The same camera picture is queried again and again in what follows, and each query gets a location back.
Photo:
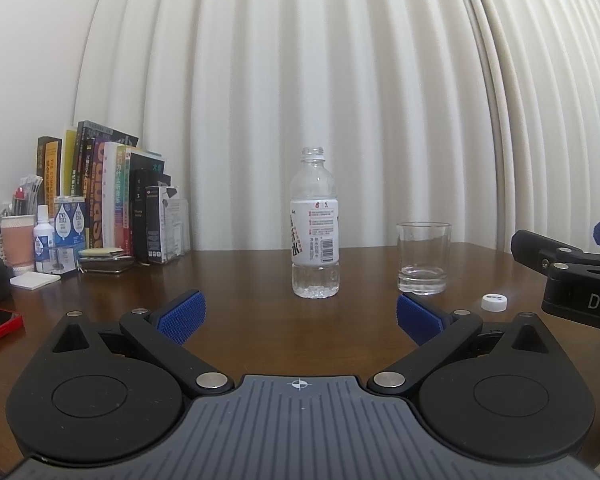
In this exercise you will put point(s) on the white curtain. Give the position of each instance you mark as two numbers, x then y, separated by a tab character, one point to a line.
330	85

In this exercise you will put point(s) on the blue and white carton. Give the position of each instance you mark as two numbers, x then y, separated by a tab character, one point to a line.
70	230

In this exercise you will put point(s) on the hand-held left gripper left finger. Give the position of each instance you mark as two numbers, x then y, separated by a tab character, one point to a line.
182	317

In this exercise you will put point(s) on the row of books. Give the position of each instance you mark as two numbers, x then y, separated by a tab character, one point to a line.
105	190

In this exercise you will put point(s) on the black and white product box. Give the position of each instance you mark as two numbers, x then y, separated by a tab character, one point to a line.
161	225

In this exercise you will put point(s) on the white sticky note pad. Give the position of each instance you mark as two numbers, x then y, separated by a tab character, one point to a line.
34	280

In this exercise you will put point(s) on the silver tin case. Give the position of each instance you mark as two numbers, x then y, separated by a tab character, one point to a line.
105	264

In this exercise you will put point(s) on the bundle of pens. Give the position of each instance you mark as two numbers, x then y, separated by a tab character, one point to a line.
27	195

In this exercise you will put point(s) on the white bottle cap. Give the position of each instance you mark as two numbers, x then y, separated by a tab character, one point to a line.
494	302

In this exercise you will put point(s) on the small white solution bottle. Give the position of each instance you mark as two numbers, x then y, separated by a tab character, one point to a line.
42	240

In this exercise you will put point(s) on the pink paper cup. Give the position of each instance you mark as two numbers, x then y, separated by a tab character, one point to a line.
17	245

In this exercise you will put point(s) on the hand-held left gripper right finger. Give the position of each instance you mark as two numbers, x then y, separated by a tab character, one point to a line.
420	317

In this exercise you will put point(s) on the clear drinking glass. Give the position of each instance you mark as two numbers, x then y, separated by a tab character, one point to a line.
424	260

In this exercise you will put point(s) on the clear plastic water bottle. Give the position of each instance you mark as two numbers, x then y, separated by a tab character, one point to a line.
315	225

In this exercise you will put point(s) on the clear acrylic bookend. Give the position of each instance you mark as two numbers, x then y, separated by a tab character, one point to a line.
182	227

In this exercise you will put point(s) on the small clear plastic case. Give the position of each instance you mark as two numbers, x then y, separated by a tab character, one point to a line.
64	262

